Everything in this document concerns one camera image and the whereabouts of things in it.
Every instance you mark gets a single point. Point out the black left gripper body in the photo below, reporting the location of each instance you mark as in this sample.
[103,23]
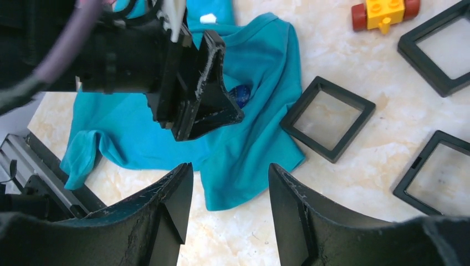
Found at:
[137,56]

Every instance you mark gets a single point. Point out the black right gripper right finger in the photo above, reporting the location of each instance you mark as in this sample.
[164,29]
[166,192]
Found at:
[311,229]

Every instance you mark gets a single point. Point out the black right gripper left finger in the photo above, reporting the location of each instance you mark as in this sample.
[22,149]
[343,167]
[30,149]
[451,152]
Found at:
[146,228]

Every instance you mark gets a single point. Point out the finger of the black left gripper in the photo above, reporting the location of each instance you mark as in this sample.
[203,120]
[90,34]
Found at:
[204,103]

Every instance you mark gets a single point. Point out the teal garment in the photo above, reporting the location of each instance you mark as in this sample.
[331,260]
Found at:
[233,161]

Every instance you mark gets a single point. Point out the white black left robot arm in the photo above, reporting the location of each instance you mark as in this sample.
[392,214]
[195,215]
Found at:
[49,45]

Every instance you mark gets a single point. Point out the white garment tag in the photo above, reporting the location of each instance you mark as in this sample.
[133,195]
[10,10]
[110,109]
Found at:
[208,19]

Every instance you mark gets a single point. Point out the yellow toy car red wheels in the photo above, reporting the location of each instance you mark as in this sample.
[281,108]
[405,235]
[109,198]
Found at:
[382,14]

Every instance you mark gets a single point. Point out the black folded frame stand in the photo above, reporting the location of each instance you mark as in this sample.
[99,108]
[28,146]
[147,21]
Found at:
[437,181]

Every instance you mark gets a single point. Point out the black square frame left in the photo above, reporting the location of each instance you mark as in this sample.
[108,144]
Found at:
[327,118]

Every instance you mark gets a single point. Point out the black square frame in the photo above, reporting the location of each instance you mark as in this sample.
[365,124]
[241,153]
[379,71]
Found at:
[327,118]
[438,49]

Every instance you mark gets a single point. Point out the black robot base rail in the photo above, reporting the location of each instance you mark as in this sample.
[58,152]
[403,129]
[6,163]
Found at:
[36,173]

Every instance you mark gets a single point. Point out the black square frame far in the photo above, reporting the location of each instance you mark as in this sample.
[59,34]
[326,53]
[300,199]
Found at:
[438,49]

